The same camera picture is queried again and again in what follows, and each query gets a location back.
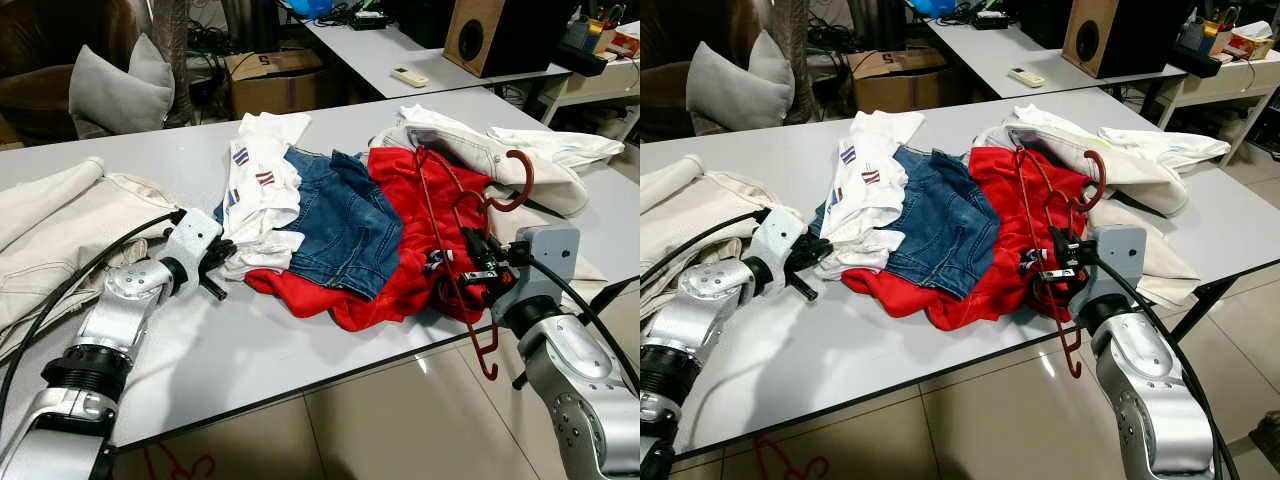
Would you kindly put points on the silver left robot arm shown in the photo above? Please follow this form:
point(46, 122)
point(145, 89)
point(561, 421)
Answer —
point(105, 320)
point(700, 300)

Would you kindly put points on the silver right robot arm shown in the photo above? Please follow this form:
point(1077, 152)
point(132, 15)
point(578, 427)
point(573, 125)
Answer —
point(1140, 380)
point(570, 370)

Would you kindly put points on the grey work table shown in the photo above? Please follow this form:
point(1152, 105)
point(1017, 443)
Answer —
point(860, 340)
point(250, 340)

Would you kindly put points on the red garment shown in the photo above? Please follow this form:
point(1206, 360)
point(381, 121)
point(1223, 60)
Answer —
point(400, 190)
point(1000, 190)

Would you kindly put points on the white jacket with grey lining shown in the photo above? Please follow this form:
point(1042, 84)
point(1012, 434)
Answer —
point(470, 145)
point(1090, 140)

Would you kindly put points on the white shirt with striped prints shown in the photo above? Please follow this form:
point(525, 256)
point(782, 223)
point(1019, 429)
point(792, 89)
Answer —
point(880, 150)
point(265, 150)

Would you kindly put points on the blue denim shorts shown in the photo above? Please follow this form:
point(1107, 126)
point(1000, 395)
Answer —
point(340, 225)
point(940, 225)

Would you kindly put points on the cream trousers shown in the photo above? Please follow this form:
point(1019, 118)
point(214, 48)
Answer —
point(700, 200)
point(60, 210)

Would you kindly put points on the plain white shirt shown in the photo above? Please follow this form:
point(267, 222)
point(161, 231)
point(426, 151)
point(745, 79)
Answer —
point(560, 148)
point(1165, 148)

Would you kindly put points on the brown cardboard box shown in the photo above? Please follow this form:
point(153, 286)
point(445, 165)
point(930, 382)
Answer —
point(280, 90)
point(905, 90)

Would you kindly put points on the white remote control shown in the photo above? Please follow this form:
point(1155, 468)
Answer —
point(408, 76)
point(1027, 77)

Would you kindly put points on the grey pillow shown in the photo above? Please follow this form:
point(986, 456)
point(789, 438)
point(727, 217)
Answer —
point(735, 95)
point(120, 95)

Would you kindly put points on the grey desk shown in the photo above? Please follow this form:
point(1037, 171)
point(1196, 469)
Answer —
point(990, 55)
point(370, 55)

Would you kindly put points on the white side table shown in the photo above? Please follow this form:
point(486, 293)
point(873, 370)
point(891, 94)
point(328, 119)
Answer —
point(600, 85)
point(1215, 90)

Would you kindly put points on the wooden loudspeaker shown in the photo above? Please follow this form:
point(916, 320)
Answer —
point(470, 25)
point(1090, 35)

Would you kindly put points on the black desk organizer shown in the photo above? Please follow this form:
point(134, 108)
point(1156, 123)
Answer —
point(580, 45)
point(1195, 45)

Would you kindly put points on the brown sofa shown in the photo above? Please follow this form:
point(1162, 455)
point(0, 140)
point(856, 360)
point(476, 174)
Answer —
point(670, 40)
point(40, 40)

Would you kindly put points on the red tissue box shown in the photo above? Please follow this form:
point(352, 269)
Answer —
point(1255, 45)
point(627, 42)

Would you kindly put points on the blue bag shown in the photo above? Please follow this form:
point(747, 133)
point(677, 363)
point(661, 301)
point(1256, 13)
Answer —
point(930, 8)
point(312, 8)

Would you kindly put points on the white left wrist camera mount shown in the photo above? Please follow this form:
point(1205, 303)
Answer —
point(778, 240)
point(192, 240)

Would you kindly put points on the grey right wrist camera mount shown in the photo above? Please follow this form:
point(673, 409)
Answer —
point(548, 255)
point(1118, 250)

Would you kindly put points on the grey textured post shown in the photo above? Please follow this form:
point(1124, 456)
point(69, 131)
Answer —
point(172, 50)
point(795, 50)

